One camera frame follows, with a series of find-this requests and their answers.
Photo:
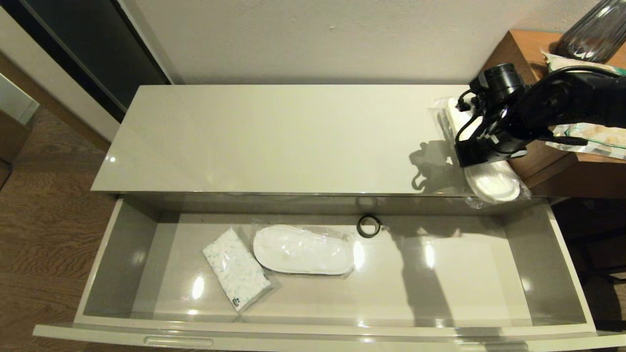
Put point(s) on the ribbed glass vase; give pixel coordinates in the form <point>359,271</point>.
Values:
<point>594,34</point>

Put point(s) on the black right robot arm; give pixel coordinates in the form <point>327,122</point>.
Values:
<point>577,105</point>

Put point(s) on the brown wooden side table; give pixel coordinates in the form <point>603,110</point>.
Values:
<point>557,168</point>

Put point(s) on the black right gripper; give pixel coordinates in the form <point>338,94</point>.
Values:
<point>503,142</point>

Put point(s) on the dark door panel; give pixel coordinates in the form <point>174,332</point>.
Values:
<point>98,44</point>

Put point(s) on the white green plastic packet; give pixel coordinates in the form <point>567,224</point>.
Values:
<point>596,137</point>

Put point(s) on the white door frame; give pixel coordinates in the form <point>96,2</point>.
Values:
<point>49,73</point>

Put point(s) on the grey glossy drawer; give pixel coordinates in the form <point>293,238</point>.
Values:
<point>440,274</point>

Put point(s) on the black tape roll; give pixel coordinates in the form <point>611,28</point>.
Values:
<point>359,230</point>

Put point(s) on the blue patterned tissue pack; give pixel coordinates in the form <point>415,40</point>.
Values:
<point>237,269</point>

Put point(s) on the white slipper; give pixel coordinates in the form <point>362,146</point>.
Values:
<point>303,250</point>
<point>491,181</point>

